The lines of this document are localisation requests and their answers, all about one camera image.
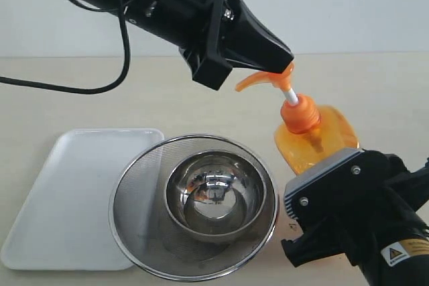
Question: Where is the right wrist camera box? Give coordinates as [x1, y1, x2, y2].
[283, 148, 394, 226]

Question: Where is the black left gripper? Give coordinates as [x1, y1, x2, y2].
[142, 0, 294, 90]

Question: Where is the steel mesh strainer basin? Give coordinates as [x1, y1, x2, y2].
[109, 134, 279, 282]

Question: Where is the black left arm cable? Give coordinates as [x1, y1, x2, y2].
[0, 0, 158, 95]

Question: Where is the white plastic tray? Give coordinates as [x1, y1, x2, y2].
[1, 128, 164, 271]

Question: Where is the orange soap pump bottle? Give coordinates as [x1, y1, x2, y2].
[235, 63, 360, 175]

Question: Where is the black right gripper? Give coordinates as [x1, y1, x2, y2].
[282, 155, 428, 267]

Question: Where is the small stainless steel bowl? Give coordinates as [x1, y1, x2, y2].
[164, 150, 267, 244]

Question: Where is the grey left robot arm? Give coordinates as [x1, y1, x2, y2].
[1, 0, 294, 94]

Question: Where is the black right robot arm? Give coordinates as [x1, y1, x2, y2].
[282, 151, 428, 285]

